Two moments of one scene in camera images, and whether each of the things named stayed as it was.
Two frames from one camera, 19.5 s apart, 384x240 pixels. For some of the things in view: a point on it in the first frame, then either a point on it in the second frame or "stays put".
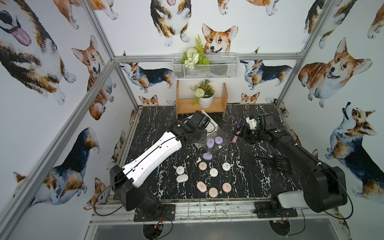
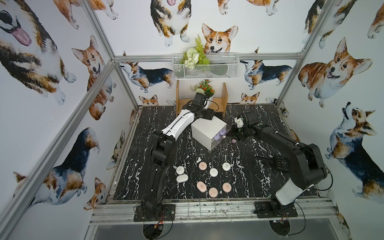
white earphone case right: (226, 166) stays put
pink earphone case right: (226, 187) stays put
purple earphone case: (218, 140) → (223, 131)
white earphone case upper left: (180, 170) stays put
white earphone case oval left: (182, 178) stays put
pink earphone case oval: (201, 186) stays put
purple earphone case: (210, 143) → (217, 136)
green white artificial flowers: (194, 56) stays put
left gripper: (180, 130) → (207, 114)
